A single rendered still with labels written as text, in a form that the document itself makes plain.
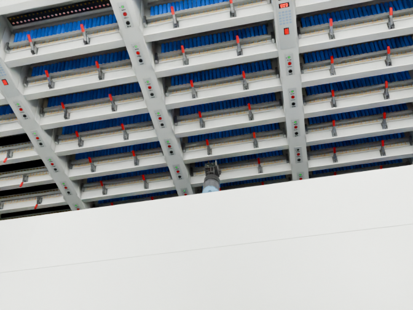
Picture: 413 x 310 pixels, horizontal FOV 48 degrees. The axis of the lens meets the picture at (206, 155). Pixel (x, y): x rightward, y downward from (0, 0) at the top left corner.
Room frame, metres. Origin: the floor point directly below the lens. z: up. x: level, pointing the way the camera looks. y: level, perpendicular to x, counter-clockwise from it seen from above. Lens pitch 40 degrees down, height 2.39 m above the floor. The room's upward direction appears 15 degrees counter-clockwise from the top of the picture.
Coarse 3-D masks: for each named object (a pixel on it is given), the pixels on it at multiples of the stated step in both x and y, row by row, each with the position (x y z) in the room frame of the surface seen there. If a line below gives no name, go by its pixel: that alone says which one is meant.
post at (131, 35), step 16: (112, 0) 2.04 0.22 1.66; (128, 0) 2.03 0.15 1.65; (128, 32) 2.04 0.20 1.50; (128, 48) 2.04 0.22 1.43; (144, 48) 2.03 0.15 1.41; (160, 80) 2.10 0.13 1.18; (144, 96) 2.04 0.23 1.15; (160, 96) 2.03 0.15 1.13; (160, 144) 2.04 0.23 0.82; (176, 144) 2.03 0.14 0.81; (176, 160) 2.03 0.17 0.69; (192, 192) 2.02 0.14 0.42
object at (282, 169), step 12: (288, 156) 2.00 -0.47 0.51; (192, 168) 2.12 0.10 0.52; (228, 168) 2.05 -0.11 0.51; (240, 168) 2.03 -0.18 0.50; (252, 168) 2.00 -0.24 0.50; (264, 168) 1.98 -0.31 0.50; (276, 168) 1.96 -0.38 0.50; (288, 168) 1.93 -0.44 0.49; (192, 180) 2.04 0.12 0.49; (228, 180) 1.99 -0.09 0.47; (240, 180) 1.98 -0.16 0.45
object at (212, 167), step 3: (213, 162) 1.97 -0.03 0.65; (216, 162) 1.96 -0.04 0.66; (207, 165) 1.95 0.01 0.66; (210, 165) 1.94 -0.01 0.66; (213, 165) 1.94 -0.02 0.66; (216, 165) 1.93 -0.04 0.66; (207, 168) 1.94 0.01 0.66; (210, 168) 1.92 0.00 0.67; (213, 168) 1.91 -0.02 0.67; (216, 168) 1.92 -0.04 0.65; (207, 171) 1.93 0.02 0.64; (210, 171) 1.88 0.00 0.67; (213, 171) 1.88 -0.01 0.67; (216, 171) 1.92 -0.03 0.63; (207, 174) 1.87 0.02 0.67; (216, 174) 1.91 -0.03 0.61
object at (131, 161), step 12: (144, 144) 2.19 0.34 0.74; (156, 144) 2.17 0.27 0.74; (72, 156) 2.28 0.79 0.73; (84, 156) 2.24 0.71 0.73; (96, 156) 2.21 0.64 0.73; (108, 156) 2.18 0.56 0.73; (120, 156) 2.16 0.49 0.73; (132, 156) 2.15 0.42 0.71; (144, 156) 2.12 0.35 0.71; (156, 156) 2.10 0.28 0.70; (72, 168) 2.20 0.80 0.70; (84, 168) 2.18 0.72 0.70; (96, 168) 2.15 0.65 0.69; (108, 168) 2.13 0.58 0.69; (120, 168) 2.10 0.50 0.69; (132, 168) 2.08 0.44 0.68; (144, 168) 2.07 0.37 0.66
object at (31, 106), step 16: (0, 16) 2.32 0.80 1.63; (0, 32) 2.25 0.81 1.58; (16, 80) 2.17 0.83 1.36; (16, 96) 2.16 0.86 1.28; (16, 112) 2.17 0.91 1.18; (32, 112) 2.15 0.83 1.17; (32, 128) 2.16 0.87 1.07; (48, 144) 2.15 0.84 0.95; (64, 160) 2.20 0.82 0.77; (64, 176) 2.16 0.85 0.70; (64, 192) 2.17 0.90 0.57
